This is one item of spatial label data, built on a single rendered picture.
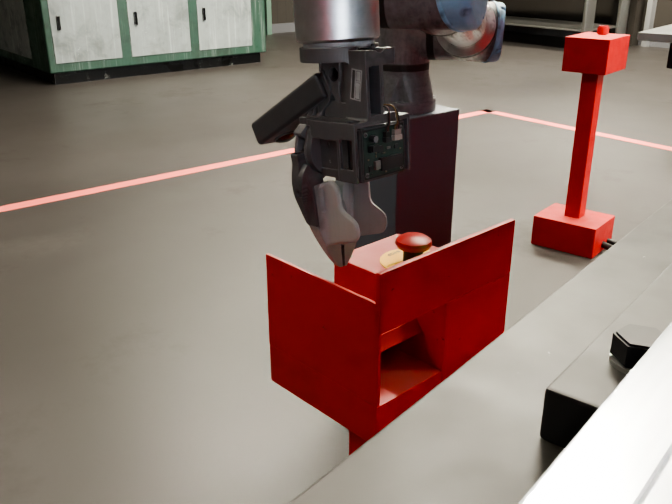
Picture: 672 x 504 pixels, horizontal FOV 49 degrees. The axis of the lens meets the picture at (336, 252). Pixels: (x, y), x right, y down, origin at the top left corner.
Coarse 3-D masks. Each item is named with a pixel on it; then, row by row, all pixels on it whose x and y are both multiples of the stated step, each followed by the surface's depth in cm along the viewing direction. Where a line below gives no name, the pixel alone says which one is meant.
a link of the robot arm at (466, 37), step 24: (384, 0) 106; (408, 0) 105; (432, 0) 104; (456, 0) 103; (480, 0) 107; (384, 24) 110; (408, 24) 108; (432, 24) 107; (456, 24) 106; (480, 24) 109; (504, 24) 141; (456, 48) 141; (480, 48) 141
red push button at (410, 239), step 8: (408, 232) 80; (416, 232) 80; (400, 240) 79; (408, 240) 78; (416, 240) 78; (424, 240) 78; (400, 248) 79; (408, 248) 78; (416, 248) 78; (424, 248) 78; (408, 256) 79
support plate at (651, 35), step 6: (648, 30) 92; (654, 30) 92; (660, 30) 92; (666, 30) 92; (642, 36) 90; (648, 36) 90; (654, 36) 89; (660, 36) 89; (666, 36) 88; (666, 42) 89
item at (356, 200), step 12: (336, 180) 72; (348, 192) 72; (360, 192) 71; (348, 204) 72; (360, 204) 72; (372, 204) 71; (360, 216) 72; (372, 216) 71; (384, 216) 70; (360, 228) 72; (372, 228) 71; (384, 228) 70; (348, 252) 74
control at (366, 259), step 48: (384, 240) 86; (480, 240) 72; (288, 288) 73; (336, 288) 68; (384, 288) 64; (432, 288) 69; (480, 288) 74; (288, 336) 76; (336, 336) 70; (384, 336) 71; (432, 336) 74; (480, 336) 77; (288, 384) 78; (336, 384) 72; (384, 384) 72; (432, 384) 73
